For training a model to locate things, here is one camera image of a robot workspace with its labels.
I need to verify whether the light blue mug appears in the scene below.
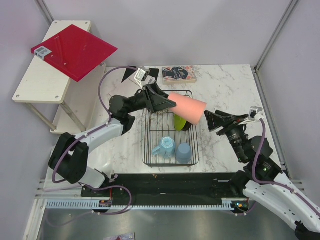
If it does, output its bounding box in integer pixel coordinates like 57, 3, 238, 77
152, 136, 176, 159

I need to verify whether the lime green plate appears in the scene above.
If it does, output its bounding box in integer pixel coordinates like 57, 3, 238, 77
173, 114, 187, 131

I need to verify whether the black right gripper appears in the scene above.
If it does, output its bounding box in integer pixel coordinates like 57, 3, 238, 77
203, 110, 248, 162

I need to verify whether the red cutting board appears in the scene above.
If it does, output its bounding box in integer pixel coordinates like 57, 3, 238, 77
30, 24, 118, 82

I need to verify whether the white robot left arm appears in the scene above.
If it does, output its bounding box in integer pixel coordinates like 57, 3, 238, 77
48, 83, 177, 197

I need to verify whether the black clipboard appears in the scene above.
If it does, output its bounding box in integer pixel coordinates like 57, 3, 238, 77
121, 66, 160, 89

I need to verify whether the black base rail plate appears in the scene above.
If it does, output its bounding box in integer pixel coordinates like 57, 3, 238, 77
81, 171, 248, 205

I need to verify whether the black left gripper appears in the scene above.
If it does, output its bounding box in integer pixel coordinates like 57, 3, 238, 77
126, 83, 180, 114

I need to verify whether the blue-grey cup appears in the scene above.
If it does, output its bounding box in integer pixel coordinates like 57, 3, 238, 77
175, 143, 192, 164

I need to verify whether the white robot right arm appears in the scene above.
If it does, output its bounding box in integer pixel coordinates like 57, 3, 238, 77
204, 107, 320, 240

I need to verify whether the floral cover book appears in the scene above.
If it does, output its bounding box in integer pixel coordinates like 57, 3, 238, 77
162, 65, 197, 85

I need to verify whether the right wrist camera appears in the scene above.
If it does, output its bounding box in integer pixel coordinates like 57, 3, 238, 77
247, 106, 264, 123

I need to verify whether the white two-tier shelf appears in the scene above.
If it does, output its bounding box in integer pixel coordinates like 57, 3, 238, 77
12, 20, 107, 136

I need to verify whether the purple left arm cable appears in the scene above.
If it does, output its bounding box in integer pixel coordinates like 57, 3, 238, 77
51, 65, 141, 185

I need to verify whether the dark brown plate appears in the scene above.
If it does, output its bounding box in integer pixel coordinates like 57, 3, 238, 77
182, 121, 192, 132

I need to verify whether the pink plastic cup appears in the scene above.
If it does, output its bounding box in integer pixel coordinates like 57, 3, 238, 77
168, 92, 207, 125

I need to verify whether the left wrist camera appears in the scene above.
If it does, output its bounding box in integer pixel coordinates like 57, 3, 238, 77
134, 67, 150, 88

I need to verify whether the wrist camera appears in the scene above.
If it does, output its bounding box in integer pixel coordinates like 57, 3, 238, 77
247, 106, 264, 123
134, 67, 150, 88

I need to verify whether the grey wire dish rack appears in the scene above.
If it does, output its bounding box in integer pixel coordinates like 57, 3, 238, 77
141, 89, 200, 168

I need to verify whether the white paper sheet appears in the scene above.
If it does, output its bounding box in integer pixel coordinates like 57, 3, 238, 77
109, 76, 141, 98

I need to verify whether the white slotted cable duct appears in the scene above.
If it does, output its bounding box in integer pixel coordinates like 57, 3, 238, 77
45, 198, 247, 211

